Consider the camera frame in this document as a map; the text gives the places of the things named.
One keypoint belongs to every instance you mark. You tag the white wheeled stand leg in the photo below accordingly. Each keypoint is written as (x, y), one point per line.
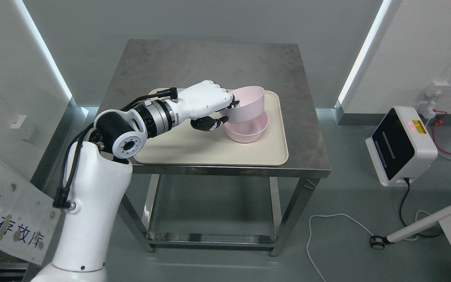
(379, 242)

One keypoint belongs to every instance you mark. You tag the white black box device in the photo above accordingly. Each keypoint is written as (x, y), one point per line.
(401, 147)

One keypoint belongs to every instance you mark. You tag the white wall switch box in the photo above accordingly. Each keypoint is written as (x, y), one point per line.
(24, 127)

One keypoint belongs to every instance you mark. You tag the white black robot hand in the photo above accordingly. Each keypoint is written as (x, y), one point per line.
(197, 102)

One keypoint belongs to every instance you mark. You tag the pink bowl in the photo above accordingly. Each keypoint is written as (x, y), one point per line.
(251, 104)
(248, 131)

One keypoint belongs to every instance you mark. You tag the white sign with blue text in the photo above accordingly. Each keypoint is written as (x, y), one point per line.
(27, 218)

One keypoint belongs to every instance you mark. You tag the white wall socket plug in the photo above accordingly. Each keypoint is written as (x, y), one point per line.
(434, 90)

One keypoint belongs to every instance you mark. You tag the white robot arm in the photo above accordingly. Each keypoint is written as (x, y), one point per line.
(96, 173)

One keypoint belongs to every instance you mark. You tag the stainless steel table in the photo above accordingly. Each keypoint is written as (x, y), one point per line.
(148, 64)

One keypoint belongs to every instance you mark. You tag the beige plastic tray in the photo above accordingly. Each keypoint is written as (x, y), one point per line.
(184, 145)

